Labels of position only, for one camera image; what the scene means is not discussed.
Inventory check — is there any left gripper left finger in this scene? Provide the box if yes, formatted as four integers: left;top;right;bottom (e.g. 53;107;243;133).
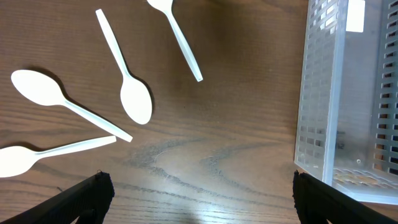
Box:
4;172;115;224

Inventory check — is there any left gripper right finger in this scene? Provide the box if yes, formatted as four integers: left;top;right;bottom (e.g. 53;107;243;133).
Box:
292;170;397;224

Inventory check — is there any white spoon handle up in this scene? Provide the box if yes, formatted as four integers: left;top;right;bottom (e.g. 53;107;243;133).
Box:
95;9;152;124

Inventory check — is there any white spoon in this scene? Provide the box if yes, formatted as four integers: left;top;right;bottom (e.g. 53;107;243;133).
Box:
11;70;132;142
147;0;203;82
1;136;116;178

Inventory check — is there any clear plastic basket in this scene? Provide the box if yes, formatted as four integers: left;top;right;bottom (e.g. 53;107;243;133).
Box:
294;0;397;205

